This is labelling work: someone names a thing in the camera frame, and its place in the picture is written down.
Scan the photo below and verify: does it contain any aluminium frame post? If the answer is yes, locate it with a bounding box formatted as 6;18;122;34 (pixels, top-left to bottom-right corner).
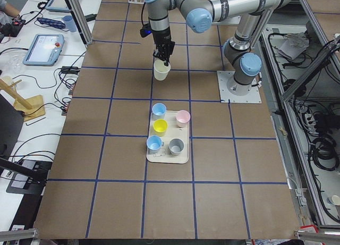
65;0;93;46

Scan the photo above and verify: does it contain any teach pendant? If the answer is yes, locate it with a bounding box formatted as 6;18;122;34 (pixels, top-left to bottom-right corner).
23;34;64;66
45;0;70;13

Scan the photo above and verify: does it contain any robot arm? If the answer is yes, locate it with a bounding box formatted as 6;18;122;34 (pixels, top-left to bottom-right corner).
145;0;291;96

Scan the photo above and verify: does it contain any teach pendant far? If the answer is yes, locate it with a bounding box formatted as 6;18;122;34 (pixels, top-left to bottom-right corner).
45;0;70;13

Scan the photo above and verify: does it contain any teach pendant near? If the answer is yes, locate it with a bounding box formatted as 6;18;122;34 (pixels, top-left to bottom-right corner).
23;34;64;66

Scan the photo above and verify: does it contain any blue cup far end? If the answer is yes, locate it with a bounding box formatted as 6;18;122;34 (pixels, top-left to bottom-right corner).
151;103;167;121

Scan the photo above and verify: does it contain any yellow plastic cup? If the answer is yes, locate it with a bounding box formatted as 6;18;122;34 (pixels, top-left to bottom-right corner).
152;119;168;137

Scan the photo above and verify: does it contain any black power adapter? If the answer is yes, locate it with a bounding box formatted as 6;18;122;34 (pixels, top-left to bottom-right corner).
85;14;97;22

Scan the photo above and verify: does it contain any grey plastic cup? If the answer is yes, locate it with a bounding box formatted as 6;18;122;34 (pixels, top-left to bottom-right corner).
168;138;184;156

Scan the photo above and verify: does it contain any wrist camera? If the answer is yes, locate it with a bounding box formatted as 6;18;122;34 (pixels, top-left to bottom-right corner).
140;23;152;38

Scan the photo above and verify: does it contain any cream plastic tray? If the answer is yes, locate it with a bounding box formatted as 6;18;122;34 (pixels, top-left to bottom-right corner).
146;111;190;164

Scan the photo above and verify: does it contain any pink plastic cup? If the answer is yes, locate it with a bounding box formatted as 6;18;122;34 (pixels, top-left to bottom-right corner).
176;110;191;128

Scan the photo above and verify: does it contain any blue cup on desk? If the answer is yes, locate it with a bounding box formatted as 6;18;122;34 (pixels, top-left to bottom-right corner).
63;15;77;32

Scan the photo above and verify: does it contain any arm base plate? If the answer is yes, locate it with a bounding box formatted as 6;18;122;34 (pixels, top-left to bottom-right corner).
217;71;262;104

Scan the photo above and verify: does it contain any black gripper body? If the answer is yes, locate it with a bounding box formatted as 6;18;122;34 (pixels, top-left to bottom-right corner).
152;27;175;60

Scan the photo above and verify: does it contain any white plastic cup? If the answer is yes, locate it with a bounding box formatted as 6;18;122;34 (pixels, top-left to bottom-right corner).
154;60;171;81

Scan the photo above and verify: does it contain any blue cup near grey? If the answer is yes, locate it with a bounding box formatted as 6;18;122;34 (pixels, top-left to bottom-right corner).
146;135;163;154

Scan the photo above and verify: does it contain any wooden stand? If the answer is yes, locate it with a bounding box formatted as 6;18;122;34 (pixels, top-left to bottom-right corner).
1;79;46;122

